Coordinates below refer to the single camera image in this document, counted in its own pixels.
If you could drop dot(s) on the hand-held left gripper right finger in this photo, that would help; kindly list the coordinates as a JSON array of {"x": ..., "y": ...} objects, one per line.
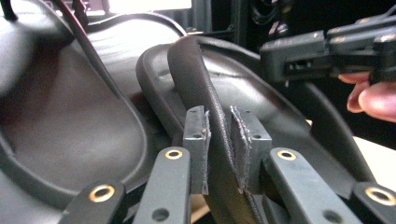
[{"x": 252, "y": 146}]

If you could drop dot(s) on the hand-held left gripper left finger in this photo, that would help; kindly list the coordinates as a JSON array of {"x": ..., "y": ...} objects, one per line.
[{"x": 195, "y": 146}]

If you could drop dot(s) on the black slipper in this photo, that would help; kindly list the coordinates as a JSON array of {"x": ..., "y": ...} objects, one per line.
[
  {"x": 77, "y": 118},
  {"x": 193, "y": 71}
]

